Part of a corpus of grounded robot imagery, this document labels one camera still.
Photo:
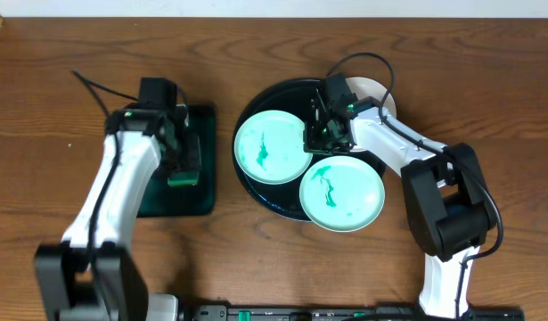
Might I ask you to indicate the pink white plate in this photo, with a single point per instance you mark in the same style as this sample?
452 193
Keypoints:
365 87

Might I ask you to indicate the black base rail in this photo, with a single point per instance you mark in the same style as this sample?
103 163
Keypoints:
224 313

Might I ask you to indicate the green sponge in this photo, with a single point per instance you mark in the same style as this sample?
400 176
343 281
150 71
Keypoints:
184 178

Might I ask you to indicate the black rectangular water tray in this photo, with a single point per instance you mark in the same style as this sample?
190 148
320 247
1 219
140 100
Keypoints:
163 201

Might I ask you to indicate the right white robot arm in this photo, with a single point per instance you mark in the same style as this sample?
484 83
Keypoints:
451 214

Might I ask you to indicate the mint green plate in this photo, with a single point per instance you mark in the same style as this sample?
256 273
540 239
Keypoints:
342 194
269 147

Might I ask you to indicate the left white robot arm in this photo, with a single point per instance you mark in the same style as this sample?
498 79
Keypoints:
89 274

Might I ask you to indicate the black round tray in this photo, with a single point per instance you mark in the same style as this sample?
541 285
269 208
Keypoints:
293 96

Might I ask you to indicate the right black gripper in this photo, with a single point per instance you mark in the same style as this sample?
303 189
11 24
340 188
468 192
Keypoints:
311 144

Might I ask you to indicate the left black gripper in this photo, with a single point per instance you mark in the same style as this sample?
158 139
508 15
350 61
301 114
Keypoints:
187 156

